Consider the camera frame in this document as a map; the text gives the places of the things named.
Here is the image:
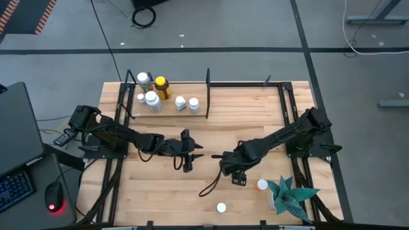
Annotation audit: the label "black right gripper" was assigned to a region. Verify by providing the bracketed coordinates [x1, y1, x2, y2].
[211, 148, 256, 176]

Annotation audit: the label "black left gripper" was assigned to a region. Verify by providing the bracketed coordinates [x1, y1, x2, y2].
[158, 129, 205, 160]

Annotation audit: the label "white bottle yellow striped label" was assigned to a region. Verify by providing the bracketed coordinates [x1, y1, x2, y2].
[188, 97, 201, 115]

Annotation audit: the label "white bottle blue label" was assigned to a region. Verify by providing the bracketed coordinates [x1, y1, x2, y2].
[174, 95, 187, 112]

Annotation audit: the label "large white medicine bottle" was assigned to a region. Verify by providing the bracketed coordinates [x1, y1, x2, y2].
[144, 90, 162, 113]

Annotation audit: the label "amber bottle yellow cap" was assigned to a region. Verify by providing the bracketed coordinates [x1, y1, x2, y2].
[154, 75, 173, 100]

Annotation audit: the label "white-capped bottle orange fruit label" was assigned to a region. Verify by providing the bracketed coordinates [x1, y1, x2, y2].
[136, 72, 154, 93]

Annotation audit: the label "teal artificial succulent plant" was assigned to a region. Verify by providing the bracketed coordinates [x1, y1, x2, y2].
[266, 174, 320, 224]

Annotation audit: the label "black power adapter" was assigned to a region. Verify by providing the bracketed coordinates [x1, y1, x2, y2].
[52, 129, 77, 148]

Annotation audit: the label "black computer mouse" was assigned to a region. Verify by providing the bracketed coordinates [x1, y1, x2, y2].
[44, 181, 65, 213]

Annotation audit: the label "black box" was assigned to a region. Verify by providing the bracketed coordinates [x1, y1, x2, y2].
[130, 0, 170, 10]

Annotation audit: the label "grey workstation desk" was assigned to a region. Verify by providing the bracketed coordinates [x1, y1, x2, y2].
[0, 153, 77, 230]

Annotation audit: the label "grey desk leg base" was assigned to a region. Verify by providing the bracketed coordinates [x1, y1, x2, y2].
[378, 99, 409, 109]
[346, 0, 409, 26]

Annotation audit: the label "black backlit keyboard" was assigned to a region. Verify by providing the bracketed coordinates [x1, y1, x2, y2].
[0, 169, 35, 214]

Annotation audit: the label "black mat orange hazard stripes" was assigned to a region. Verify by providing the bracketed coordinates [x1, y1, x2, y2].
[0, 0, 58, 35]

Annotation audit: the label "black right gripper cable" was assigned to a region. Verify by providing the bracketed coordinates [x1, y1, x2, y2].
[198, 164, 224, 197]

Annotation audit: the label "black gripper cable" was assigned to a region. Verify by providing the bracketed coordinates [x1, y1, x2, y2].
[198, 164, 224, 197]
[136, 145, 185, 171]

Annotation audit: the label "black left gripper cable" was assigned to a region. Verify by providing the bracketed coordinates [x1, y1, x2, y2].
[136, 145, 185, 171]

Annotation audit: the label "wooden shelf black metal frame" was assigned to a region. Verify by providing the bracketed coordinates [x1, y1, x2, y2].
[122, 68, 212, 120]

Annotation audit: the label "black aluminium table frame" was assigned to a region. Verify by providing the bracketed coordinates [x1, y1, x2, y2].
[75, 73, 354, 230]

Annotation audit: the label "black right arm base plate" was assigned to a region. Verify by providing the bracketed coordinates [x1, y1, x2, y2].
[284, 132, 343, 160]

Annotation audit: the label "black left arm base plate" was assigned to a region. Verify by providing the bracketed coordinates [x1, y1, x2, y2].
[78, 134, 130, 160]

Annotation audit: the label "long black cable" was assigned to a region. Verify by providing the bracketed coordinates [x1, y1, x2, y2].
[90, 0, 123, 82]

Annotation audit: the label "thin yellow cable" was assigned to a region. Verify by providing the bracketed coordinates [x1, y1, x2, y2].
[38, 116, 74, 135]

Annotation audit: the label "coiled black cable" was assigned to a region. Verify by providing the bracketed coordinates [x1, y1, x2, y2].
[132, 6, 157, 29]

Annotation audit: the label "white floor cable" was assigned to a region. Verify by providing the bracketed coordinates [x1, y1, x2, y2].
[342, 0, 409, 56]

